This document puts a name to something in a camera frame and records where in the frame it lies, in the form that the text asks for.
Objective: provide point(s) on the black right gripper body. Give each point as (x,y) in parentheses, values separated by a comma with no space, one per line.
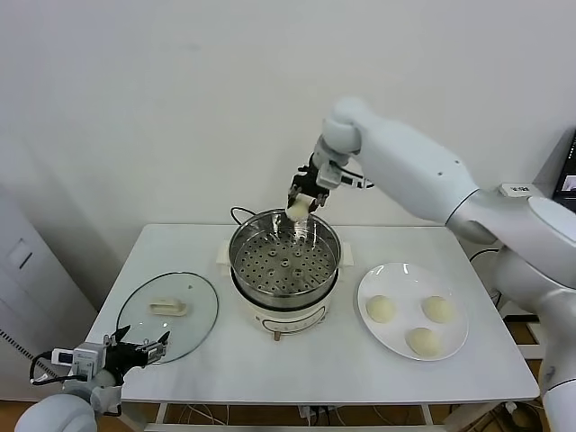
(308,180)

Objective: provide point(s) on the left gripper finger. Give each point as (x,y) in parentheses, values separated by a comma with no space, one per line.
(155,351)
(119,336)

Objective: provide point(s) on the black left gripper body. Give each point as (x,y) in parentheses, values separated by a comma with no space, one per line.
(126,355)

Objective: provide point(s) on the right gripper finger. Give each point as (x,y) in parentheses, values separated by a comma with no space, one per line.
(294,194)
(320,199)

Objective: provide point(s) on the white steamed baozi bun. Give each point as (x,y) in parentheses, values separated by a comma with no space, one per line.
(424,343)
(438,308)
(298,210)
(381,308)

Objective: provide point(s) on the round glass pot lid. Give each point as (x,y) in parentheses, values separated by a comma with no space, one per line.
(198,315)

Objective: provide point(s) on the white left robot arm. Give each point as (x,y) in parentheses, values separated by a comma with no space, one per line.
(54,414)

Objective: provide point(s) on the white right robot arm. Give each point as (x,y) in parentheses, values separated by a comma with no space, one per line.
(427,171)

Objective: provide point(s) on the stainless steel steamer basket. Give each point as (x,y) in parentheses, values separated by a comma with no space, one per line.
(279,265)

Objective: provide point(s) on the grey metal cabinet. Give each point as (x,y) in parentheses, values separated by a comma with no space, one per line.
(27,270)

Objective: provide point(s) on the white round plate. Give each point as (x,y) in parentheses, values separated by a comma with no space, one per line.
(405,279)

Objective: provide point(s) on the cream electric cooker base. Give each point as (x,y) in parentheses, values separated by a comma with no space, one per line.
(288,317)

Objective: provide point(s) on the white power strip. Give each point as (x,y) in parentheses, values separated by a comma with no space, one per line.
(315,410)

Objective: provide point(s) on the black laptop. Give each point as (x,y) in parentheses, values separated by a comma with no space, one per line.
(567,171)

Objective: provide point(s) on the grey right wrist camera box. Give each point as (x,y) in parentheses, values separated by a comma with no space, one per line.
(327,176)

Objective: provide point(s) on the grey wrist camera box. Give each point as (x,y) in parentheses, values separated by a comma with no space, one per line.
(87,357)
(327,176)

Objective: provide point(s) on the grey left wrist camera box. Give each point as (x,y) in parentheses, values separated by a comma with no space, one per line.
(87,357)

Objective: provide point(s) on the white metal table frame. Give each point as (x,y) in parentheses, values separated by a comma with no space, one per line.
(425,414)

